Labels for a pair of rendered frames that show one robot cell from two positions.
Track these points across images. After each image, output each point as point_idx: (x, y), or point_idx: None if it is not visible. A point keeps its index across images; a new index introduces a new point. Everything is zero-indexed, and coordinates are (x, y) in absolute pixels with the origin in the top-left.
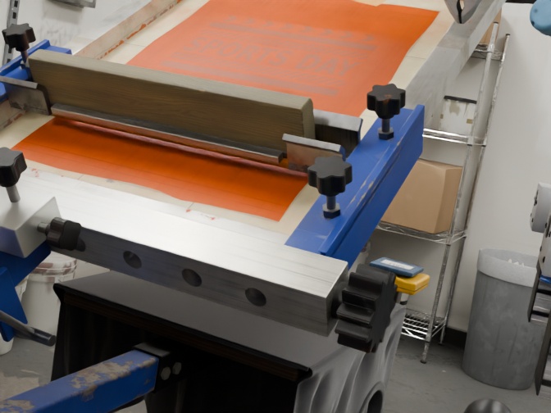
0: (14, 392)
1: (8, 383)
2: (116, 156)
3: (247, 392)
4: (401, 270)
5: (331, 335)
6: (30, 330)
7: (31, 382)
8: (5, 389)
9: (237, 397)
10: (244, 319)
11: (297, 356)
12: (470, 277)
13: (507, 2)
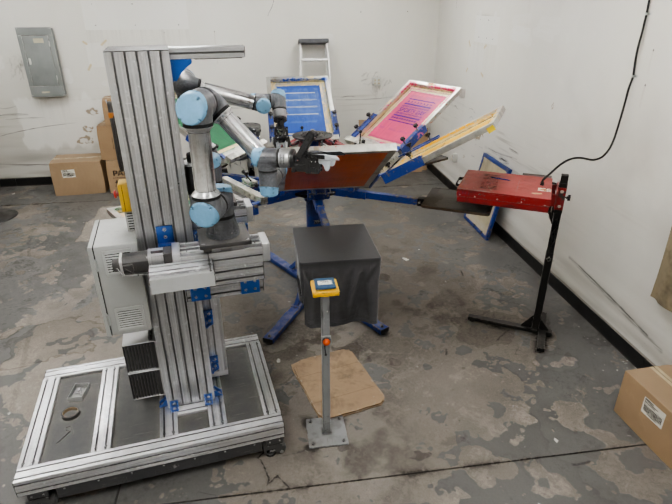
0: (632, 478)
1: (649, 483)
2: (335, 183)
3: (351, 300)
4: (319, 278)
5: (300, 238)
6: (311, 192)
7: (651, 497)
8: (637, 476)
9: (354, 302)
10: (320, 233)
11: (298, 229)
12: None
13: (316, 173)
